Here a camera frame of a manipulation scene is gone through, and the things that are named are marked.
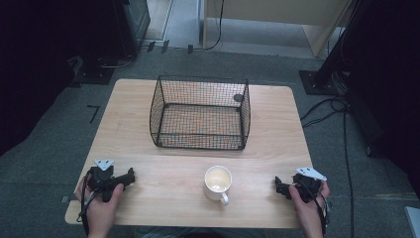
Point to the black round disc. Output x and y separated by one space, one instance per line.
238 97

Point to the grey tape piece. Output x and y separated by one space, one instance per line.
65 199

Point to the black equipment case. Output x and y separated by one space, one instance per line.
133 23

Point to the light wooden furniture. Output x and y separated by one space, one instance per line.
317 29

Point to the white cup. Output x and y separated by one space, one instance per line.
217 188

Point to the person's left hand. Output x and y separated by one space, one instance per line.
100 211

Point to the black stand base plate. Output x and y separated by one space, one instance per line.
94 71
313 82

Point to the dark curtain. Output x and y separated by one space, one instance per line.
33 66
389 82

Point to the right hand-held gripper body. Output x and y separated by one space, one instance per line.
308 185

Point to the person's right hand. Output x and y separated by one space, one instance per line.
308 211

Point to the black tape strip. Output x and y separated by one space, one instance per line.
151 46

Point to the black metal stand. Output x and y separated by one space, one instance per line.
340 43

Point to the white flat object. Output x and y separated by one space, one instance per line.
414 221

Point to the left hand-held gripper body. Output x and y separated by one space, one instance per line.
100 178

